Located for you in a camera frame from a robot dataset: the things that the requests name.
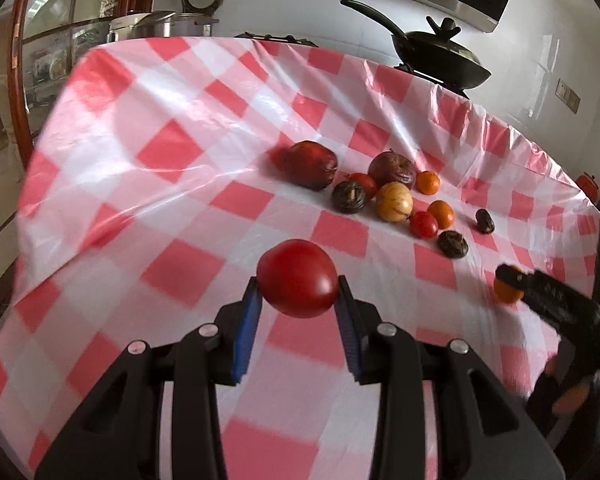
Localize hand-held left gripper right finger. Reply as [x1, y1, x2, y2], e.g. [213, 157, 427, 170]
[332, 275, 567, 480]

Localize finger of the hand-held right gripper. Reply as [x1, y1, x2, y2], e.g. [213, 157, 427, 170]
[495, 262, 600, 333]

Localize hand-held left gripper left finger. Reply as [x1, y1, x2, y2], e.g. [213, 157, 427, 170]
[34, 276, 264, 480]

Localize small orange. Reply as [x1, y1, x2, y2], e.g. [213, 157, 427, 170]
[427, 200, 455, 229]
[493, 265, 526, 305]
[416, 170, 441, 195]

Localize large red tomato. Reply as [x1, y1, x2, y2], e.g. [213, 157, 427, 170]
[256, 239, 340, 319]

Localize dark brown round fruit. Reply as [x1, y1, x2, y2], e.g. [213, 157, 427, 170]
[437, 230, 469, 259]
[331, 180, 367, 215]

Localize yellow striped pepino melon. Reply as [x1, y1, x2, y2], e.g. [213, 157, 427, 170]
[376, 181, 414, 223]

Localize streaked dark red apple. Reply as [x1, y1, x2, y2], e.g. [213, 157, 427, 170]
[368, 149, 417, 190]

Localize person's right hand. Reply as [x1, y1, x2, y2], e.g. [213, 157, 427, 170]
[544, 357, 593, 415]

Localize red pot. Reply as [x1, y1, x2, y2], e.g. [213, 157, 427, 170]
[575, 172, 600, 202]

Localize red cherry tomato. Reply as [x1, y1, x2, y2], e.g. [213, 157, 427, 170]
[409, 211, 439, 239]

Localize small red tomato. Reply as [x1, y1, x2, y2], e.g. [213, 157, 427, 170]
[347, 172, 378, 198]

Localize dark red smooth apple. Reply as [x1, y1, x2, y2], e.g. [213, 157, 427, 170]
[281, 140, 339, 191]

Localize red white checked tablecloth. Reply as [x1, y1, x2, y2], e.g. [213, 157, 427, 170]
[0, 36, 600, 480]

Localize black wok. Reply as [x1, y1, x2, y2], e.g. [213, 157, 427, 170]
[340, 0, 492, 90]

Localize dark wok lid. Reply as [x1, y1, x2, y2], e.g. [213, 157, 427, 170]
[391, 16, 483, 68]

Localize steel pressure cooker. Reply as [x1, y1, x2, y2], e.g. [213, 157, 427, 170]
[108, 10, 220, 43]

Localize wooden framed glass door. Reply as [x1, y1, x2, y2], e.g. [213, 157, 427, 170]
[0, 0, 161, 171]

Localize wall outlet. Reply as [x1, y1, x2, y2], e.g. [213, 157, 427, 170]
[556, 78, 582, 113]

